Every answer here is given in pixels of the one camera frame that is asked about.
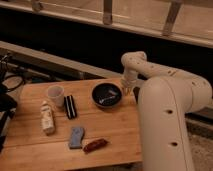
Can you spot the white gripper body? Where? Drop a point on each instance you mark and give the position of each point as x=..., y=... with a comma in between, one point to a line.
x=128, y=83

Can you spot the black ceramic bowl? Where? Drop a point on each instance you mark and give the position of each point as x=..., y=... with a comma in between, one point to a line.
x=106, y=95

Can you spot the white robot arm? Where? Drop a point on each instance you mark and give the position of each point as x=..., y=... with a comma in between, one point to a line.
x=166, y=95

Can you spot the white plastic cup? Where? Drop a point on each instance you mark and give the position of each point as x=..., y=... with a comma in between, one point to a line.
x=56, y=94

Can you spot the blue sponge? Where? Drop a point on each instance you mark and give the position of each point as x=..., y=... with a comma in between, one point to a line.
x=77, y=134

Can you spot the brown red snack bar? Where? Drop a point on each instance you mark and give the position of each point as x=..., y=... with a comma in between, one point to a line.
x=95, y=145

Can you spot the white squeeze bottle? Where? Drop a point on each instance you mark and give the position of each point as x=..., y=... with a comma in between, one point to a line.
x=47, y=120

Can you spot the metal window bracket middle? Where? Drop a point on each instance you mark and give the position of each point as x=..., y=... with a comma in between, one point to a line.
x=107, y=12

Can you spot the metal window bracket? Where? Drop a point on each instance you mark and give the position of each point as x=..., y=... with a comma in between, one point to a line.
x=171, y=17
x=107, y=12
x=36, y=5

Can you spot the metal window bracket right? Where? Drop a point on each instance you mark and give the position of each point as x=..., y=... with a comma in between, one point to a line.
x=171, y=17

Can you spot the metal window bracket left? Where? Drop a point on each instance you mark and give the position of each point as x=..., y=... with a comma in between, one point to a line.
x=36, y=5

